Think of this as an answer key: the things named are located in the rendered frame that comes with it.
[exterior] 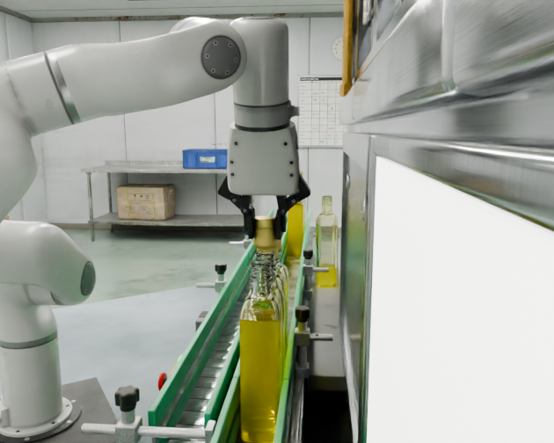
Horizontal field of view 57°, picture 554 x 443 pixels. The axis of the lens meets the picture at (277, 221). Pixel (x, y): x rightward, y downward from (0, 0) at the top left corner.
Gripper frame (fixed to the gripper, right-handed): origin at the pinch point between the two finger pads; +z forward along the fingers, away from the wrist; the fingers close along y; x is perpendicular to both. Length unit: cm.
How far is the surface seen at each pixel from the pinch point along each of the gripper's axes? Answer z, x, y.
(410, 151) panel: -26, 46, -12
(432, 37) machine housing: -30, 44, -13
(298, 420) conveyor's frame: 29.1, 9.9, -5.4
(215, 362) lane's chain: 33.8, -7.9, 11.6
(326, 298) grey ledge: 44, -47, -10
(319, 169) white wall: 183, -551, -5
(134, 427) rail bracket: 16.2, 24.6, 13.8
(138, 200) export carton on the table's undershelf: 201, -479, 212
